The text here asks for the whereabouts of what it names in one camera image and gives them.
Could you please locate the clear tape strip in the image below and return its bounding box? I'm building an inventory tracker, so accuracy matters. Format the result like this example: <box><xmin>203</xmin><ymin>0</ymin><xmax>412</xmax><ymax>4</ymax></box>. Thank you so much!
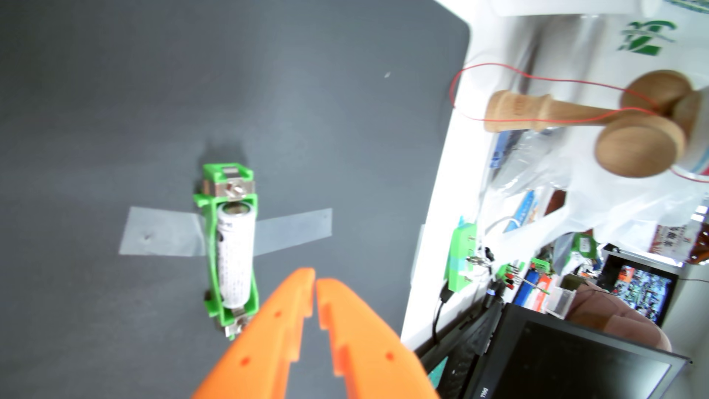
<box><xmin>119</xmin><ymin>207</ymin><xmax>333</xmax><ymax>257</ymax></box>

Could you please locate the dark grey mat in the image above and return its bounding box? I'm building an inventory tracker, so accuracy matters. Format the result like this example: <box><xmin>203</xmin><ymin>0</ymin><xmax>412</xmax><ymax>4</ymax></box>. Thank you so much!
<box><xmin>0</xmin><ymin>0</ymin><xmax>472</xmax><ymax>399</ymax></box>

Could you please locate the wooden kendama toy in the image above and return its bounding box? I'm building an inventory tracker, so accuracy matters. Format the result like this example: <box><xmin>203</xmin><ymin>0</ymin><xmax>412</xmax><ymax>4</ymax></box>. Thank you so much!
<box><xmin>483</xmin><ymin>69</ymin><xmax>709</xmax><ymax>178</ymax></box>

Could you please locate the red string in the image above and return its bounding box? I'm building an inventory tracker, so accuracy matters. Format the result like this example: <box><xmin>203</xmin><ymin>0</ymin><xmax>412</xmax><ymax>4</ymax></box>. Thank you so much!
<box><xmin>449</xmin><ymin>62</ymin><xmax>709</xmax><ymax>184</ymax></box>

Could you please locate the clear plastic box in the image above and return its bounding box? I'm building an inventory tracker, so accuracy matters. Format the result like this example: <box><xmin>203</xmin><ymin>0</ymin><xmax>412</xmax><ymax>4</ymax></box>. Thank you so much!
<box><xmin>545</xmin><ymin>285</ymin><xmax>577</xmax><ymax>319</ymax></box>

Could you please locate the green battery holder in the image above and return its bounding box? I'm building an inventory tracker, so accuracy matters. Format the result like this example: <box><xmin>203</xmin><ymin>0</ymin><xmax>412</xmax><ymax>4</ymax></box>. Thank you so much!
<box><xmin>193</xmin><ymin>162</ymin><xmax>260</xmax><ymax>340</ymax></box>

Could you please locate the black usb cable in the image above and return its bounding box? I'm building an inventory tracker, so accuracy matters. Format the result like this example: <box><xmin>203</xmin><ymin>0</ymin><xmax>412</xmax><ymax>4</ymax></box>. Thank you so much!
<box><xmin>432</xmin><ymin>282</ymin><xmax>456</xmax><ymax>345</ymax></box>

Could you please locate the blue and red box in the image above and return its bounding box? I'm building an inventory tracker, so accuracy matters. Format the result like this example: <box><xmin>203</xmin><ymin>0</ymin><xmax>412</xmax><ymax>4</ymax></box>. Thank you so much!
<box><xmin>512</xmin><ymin>269</ymin><xmax>552</xmax><ymax>311</ymax></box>

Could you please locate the clear plastic bag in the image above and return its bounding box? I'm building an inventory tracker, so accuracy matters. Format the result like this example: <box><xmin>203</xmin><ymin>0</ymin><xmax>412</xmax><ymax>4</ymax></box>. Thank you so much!
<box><xmin>479</xmin><ymin>17</ymin><xmax>709</xmax><ymax>261</ymax></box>

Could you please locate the person's hand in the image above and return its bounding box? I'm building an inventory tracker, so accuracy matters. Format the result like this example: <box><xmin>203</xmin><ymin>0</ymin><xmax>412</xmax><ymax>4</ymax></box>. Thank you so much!
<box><xmin>568</xmin><ymin>283</ymin><xmax>672</xmax><ymax>352</ymax></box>

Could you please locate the green block with metal terminals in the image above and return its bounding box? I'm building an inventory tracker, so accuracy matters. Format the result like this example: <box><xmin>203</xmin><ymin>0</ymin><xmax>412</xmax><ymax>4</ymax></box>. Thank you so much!
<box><xmin>445</xmin><ymin>222</ymin><xmax>478</xmax><ymax>293</ymax></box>

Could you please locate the white cylindrical battery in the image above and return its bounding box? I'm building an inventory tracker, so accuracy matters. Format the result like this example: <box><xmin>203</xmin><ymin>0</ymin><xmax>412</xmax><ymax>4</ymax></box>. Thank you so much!
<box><xmin>216</xmin><ymin>202</ymin><xmax>257</xmax><ymax>309</ymax></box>

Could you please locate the black laptop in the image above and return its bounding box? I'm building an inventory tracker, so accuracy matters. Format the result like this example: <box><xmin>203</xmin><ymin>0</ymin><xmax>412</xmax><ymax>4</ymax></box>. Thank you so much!
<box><xmin>415</xmin><ymin>302</ymin><xmax>692</xmax><ymax>399</ymax></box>

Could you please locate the small green connector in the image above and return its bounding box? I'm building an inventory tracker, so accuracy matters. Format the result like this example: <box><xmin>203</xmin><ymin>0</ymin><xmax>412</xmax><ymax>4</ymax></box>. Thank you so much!
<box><xmin>496</xmin><ymin>258</ymin><xmax>552</xmax><ymax>284</ymax></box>

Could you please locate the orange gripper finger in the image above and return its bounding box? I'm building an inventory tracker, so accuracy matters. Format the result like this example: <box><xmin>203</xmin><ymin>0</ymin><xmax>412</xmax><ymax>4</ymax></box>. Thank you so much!
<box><xmin>317</xmin><ymin>279</ymin><xmax>439</xmax><ymax>399</ymax></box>
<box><xmin>191</xmin><ymin>269</ymin><xmax>315</xmax><ymax>399</ymax></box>

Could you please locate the small monitor screen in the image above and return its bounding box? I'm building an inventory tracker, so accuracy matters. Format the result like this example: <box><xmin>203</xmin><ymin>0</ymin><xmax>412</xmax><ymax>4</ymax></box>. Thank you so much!
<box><xmin>598</xmin><ymin>254</ymin><xmax>679</xmax><ymax>327</ymax></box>

